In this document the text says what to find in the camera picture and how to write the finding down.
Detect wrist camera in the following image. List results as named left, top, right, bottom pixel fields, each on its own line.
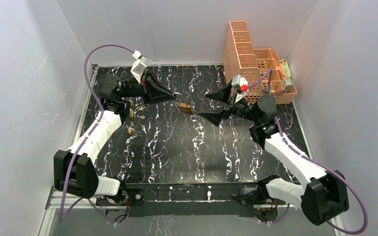
left=131, top=50, right=147, bottom=84
left=231, top=74, right=249, bottom=104

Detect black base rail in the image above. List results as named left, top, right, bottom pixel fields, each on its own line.
left=96, top=182, right=286, bottom=219

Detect orange plastic organizer basket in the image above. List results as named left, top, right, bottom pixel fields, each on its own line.
left=223, top=21, right=297, bottom=104

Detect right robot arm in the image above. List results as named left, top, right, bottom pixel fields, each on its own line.
left=200, top=83, right=349, bottom=226

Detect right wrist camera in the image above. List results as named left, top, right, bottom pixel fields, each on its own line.
left=231, top=74, right=249, bottom=104

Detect large long-shackle brass padlock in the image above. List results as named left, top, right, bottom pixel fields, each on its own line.
left=173, top=92, right=196, bottom=116

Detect small boxes in organizer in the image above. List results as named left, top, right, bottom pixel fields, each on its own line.
left=280, top=59, right=294, bottom=93

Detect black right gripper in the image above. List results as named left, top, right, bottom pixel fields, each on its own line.
left=198, top=80, right=260, bottom=126

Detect medium brass padlock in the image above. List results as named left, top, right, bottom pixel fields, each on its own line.
left=129, top=107, right=136, bottom=121

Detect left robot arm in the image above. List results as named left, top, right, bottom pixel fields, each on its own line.
left=54, top=69, right=176, bottom=205

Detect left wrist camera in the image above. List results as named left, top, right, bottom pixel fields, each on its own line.
left=131, top=50, right=147, bottom=84

